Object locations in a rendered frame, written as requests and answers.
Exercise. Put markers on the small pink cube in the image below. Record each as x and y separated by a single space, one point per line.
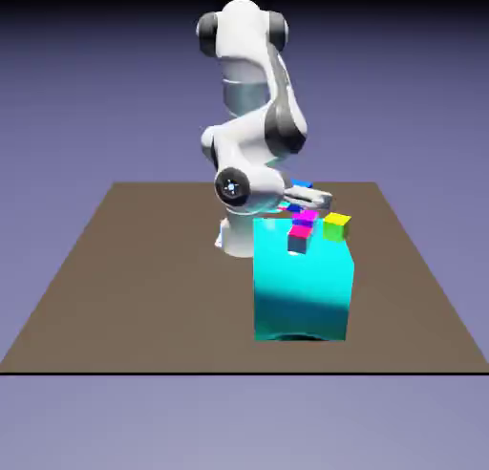
300 237

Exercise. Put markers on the small magenta cube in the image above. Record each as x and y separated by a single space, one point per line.
307 217

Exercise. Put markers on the large cyan box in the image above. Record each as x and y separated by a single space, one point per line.
301 286

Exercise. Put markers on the small yellow cube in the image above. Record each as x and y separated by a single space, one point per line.
336 227

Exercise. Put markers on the small blue cube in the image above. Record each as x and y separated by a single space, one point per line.
301 183

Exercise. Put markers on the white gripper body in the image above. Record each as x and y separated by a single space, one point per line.
309 198

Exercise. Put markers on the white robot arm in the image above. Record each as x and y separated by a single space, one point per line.
244 95

